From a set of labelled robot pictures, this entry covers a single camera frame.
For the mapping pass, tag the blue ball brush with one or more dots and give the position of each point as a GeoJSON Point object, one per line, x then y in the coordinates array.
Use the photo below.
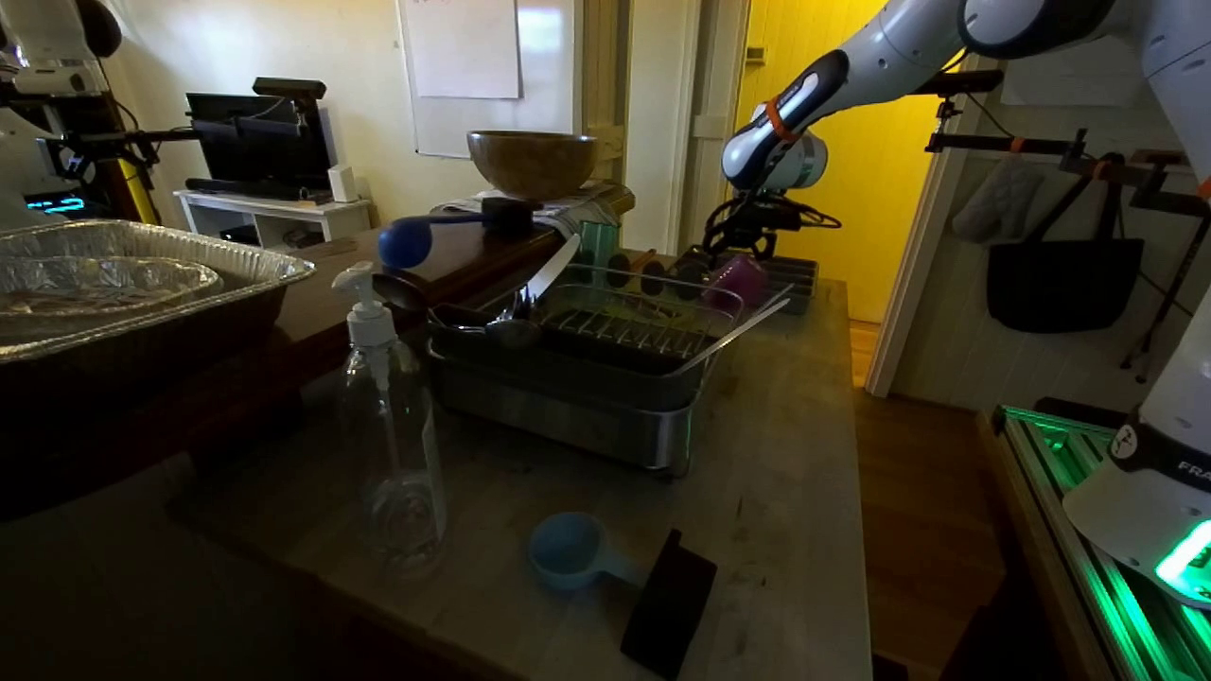
{"type": "Point", "coordinates": [427, 242]}

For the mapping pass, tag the blue measuring scoop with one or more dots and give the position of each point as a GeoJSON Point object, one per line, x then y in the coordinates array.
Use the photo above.
{"type": "Point", "coordinates": [568, 549]}

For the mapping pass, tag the black hanging bag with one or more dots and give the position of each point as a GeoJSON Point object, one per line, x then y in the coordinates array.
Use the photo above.
{"type": "Point", "coordinates": [1071, 285]}

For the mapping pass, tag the black monitor on table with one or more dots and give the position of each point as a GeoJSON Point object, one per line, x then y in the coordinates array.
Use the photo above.
{"type": "Point", "coordinates": [266, 142]}

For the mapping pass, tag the white wall board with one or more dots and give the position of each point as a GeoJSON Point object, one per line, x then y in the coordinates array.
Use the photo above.
{"type": "Point", "coordinates": [488, 67]}

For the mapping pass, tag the aluminium foil tray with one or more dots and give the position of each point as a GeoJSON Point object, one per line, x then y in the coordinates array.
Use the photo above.
{"type": "Point", "coordinates": [77, 283]}

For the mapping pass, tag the steel dish rack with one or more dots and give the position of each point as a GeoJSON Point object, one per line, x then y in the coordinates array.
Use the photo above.
{"type": "Point", "coordinates": [610, 361]}

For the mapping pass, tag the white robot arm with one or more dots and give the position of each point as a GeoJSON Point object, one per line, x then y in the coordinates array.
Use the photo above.
{"type": "Point", "coordinates": [905, 47]}

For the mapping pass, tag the purple cup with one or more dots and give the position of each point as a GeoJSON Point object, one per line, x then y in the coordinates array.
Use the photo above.
{"type": "Point", "coordinates": [740, 283]}

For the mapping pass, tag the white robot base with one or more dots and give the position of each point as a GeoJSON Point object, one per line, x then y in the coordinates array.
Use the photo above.
{"type": "Point", "coordinates": [1152, 502]}

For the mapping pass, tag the white small table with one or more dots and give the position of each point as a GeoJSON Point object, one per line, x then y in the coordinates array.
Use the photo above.
{"type": "Point", "coordinates": [270, 221]}

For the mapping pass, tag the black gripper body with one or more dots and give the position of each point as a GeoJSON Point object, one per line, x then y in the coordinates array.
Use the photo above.
{"type": "Point", "coordinates": [750, 221]}

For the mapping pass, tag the black rectangular block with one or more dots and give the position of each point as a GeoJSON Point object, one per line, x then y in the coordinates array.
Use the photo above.
{"type": "Point", "coordinates": [668, 606]}

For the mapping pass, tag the clear spray bottle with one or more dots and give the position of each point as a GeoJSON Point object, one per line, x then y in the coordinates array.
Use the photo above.
{"type": "Point", "coordinates": [386, 430]}

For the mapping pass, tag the wooden bowl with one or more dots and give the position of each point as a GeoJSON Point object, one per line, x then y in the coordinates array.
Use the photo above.
{"type": "Point", "coordinates": [531, 165]}

